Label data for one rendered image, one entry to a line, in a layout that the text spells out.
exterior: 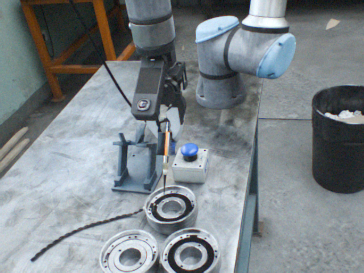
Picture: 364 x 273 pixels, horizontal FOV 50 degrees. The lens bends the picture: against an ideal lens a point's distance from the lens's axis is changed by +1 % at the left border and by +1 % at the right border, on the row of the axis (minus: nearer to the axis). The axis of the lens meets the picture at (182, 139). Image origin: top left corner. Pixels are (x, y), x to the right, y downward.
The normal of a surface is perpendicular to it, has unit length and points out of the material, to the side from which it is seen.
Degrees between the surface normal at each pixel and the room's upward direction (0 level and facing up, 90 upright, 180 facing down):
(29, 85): 90
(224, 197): 0
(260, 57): 66
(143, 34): 90
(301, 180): 0
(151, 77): 32
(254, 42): 76
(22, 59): 90
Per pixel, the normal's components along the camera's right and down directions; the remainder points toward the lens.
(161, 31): 0.47, 0.47
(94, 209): -0.11, -0.81
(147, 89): -0.21, -0.37
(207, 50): -0.62, 0.49
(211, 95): -0.48, 0.29
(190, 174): -0.23, 0.59
